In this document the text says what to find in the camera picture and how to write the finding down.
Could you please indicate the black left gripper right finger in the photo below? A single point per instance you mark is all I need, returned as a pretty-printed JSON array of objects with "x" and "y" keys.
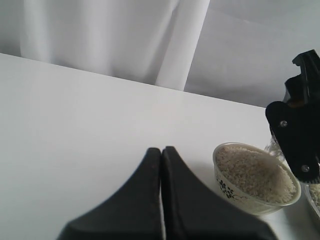
[{"x": 192, "y": 211}]

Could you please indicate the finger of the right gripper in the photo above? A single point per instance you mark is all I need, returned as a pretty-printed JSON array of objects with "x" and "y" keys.
[
  {"x": 297, "y": 132},
  {"x": 304, "y": 88}
]

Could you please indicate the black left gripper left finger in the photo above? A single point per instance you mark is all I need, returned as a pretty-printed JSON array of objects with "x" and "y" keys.
[{"x": 131, "y": 213}]

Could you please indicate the round steel rice tray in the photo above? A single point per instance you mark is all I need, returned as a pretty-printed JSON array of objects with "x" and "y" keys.
[{"x": 312, "y": 193}]

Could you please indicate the small cream bowl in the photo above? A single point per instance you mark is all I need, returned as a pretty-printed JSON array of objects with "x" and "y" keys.
[{"x": 253, "y": 180}]

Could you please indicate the white backdrop curtain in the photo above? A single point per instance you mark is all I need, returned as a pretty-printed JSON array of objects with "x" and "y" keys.
[{"x": 237, "y": 50}]

